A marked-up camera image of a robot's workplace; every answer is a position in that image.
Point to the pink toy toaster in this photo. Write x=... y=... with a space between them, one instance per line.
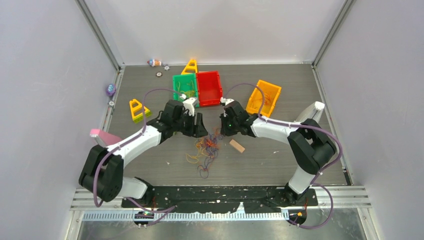
x=104 y=138

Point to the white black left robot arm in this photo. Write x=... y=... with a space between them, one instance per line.
x=103 y=171

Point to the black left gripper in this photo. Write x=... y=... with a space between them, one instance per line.
x=197 y=130

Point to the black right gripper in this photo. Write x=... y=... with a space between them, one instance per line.
x=224 y=117

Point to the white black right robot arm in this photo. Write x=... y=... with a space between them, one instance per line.
x=311 y=147

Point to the red plastic bin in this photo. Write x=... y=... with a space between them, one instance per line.
x=209 y=88

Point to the yellow triangular toy block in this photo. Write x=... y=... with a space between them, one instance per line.
x=136 y=110

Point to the purple egg toy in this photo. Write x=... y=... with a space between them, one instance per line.
x=111 y=90

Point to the white toy toaster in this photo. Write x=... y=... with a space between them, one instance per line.
x=313 y=111

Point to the small wooden block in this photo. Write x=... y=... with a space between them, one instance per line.
x=237 y=146

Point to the small clown figurine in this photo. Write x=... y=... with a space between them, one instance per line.
x=154 y=62

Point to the green plastic bin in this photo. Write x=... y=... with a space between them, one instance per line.
x=185 y=84

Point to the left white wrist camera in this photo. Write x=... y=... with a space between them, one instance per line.
x=189 y=103

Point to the orange plastic bin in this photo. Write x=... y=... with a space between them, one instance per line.
x=271 y=93

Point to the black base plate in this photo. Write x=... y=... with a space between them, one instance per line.
x=220 y=199

